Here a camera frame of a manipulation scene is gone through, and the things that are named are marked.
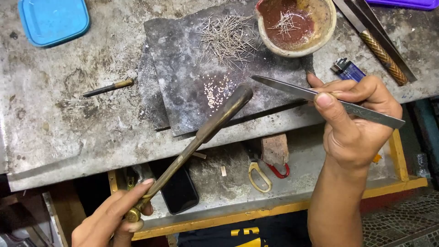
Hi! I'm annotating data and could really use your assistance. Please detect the person's left hand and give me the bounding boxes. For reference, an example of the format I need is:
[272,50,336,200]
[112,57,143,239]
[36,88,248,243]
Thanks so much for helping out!
[71,178,156,247]

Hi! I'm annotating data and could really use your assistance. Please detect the person's right hand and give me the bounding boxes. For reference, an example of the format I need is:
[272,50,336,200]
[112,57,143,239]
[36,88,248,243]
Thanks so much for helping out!
[306,72,403,169]

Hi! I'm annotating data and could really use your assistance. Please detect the long steel tweezers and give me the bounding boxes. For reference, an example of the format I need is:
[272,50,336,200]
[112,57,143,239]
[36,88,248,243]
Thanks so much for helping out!
[250,74,406,130]

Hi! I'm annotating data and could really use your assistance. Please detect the brass blow torch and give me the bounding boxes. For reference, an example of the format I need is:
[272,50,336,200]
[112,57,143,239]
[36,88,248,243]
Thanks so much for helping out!
[124,83,254,223]

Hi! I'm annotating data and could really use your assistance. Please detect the blue lighter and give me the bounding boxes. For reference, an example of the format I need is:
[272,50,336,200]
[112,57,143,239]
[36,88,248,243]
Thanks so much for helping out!
[330,58,367,83]

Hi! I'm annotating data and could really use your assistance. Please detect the yellow wooden drawer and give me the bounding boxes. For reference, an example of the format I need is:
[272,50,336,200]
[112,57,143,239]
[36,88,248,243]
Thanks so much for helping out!
[108,129,429,241]

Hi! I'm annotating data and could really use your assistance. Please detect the black phone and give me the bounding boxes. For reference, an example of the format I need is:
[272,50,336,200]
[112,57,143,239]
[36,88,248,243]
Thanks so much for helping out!
[149,157,200,215]

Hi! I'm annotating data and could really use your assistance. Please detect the wooden block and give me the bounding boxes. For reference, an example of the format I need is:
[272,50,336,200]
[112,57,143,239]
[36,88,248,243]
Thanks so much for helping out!
[261,133,290,166]

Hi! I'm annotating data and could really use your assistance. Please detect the dark flat metal bar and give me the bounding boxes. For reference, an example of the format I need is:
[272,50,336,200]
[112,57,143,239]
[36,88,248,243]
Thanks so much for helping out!
[346,0,418,83]

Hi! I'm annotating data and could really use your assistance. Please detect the ceramic bowl with brown liquid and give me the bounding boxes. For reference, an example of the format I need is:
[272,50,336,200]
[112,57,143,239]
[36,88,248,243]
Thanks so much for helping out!
[254,0,337,58]

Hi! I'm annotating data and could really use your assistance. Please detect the person's black shirt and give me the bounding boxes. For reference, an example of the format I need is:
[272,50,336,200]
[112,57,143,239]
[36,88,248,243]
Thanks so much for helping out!
[177,209,313,247]

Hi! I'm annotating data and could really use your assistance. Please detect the small brass-tipped metal tool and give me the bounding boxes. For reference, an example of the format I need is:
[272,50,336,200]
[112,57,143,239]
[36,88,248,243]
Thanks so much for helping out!
[82,78,135,98]

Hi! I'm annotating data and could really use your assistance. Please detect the purple plastic tray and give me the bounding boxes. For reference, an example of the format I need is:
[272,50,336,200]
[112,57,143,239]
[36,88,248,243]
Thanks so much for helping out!
[365,0,439,11]

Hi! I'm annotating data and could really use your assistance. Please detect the pile of tiny silver granules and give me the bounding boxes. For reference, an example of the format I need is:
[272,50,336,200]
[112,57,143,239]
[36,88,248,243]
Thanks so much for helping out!
[203,73,234,110]

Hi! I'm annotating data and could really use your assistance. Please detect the dark soldering slab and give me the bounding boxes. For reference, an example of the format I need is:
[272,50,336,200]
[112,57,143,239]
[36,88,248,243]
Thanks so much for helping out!
[137,0,315,137]

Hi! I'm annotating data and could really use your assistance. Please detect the blue plastic lid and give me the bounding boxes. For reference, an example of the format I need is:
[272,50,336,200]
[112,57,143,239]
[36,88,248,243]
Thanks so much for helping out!
[18,0,91,48]

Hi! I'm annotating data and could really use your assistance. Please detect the tool with woven handle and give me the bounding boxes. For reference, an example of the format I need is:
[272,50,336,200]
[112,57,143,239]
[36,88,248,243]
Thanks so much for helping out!
[332,0,409,86]

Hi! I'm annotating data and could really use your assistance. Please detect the scissors with yellow red handles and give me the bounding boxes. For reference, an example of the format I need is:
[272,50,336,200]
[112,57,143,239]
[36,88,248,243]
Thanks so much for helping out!
[248,161,291,193]

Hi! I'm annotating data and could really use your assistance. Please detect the bundle of wires in liquid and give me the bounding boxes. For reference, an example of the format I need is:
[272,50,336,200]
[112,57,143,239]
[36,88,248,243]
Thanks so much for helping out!
[268,10,303,35]

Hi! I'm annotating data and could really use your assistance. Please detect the pile of thin metal wires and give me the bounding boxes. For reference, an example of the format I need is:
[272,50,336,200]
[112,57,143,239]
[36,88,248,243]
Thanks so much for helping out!
[194,13,263,75]

